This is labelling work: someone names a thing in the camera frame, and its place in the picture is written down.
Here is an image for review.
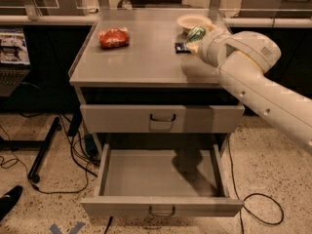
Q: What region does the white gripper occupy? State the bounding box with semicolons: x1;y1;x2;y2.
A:
186;24;233;67

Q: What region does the green soda can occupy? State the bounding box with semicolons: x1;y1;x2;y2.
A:
186;26;206;42

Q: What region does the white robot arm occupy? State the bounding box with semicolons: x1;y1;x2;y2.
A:
186;24;312;153

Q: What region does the grey drawer cabinet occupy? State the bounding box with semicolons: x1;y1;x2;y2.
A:
69;9;243;150

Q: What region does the closed grey upper drawer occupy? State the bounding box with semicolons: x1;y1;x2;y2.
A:
80;104;245;134

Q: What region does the open grey lower drawer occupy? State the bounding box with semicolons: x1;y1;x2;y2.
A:
81;145;244;217

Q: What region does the white paper bowl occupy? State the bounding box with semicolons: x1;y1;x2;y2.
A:
176;14;212;34

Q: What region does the dark blue snack packet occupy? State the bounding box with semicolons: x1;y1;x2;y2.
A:
175;43;190;54

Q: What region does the clear water bottle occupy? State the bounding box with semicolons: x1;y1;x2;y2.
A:
122;0;133;10

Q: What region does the red chip bag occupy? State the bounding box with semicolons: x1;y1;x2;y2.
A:
97;27;130;49

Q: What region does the laptop on left desk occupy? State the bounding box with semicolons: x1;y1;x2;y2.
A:
0;27;31;97

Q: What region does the black stand leg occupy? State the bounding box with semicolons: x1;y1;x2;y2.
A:
0;117;61;183

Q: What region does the black shoe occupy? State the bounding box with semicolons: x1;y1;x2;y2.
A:
0;185;23;221

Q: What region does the black floor cable right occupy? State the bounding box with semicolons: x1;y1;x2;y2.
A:
226;139;285;234

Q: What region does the black cable bundle left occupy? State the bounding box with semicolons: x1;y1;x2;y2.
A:
0;112;101;195

